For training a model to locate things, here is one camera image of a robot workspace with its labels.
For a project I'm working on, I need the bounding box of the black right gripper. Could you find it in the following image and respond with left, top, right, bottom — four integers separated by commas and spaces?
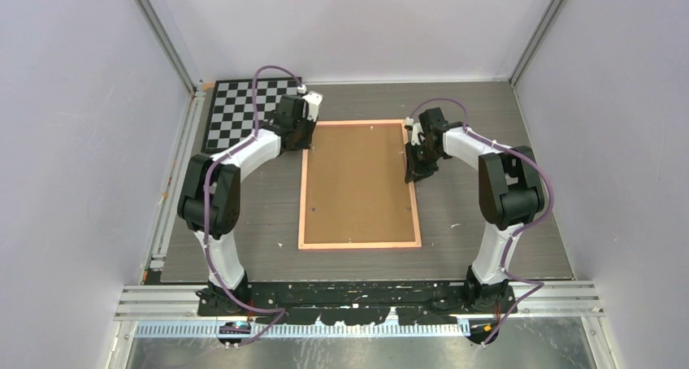
404, 141, 442, 184

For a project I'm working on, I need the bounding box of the pink photo frame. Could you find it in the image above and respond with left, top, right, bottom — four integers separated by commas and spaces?
297, 119, 423, 251

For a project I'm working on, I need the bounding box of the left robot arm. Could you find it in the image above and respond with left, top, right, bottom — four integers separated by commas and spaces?
177, 92, 323, 315

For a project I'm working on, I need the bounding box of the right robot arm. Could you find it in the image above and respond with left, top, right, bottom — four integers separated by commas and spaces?
404, 107, 545, 313

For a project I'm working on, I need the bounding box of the black white checkerboard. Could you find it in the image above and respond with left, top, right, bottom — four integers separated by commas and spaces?
201, 77, 298, 154

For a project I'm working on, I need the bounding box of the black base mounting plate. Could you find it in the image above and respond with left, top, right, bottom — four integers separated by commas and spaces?
197, 280, 518, 328

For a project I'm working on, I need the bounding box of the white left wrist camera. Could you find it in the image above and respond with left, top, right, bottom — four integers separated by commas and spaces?
297, 85, 323, 123

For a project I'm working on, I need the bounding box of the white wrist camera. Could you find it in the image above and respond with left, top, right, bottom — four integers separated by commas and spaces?
405, 117, 425, 146
297, 85, 323, 123

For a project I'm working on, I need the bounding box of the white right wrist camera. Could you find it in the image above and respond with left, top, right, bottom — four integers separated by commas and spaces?
405, 117, 425, 146

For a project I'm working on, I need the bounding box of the aluminium front rail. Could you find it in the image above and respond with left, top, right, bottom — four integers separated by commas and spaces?
115, 280, 604, 321

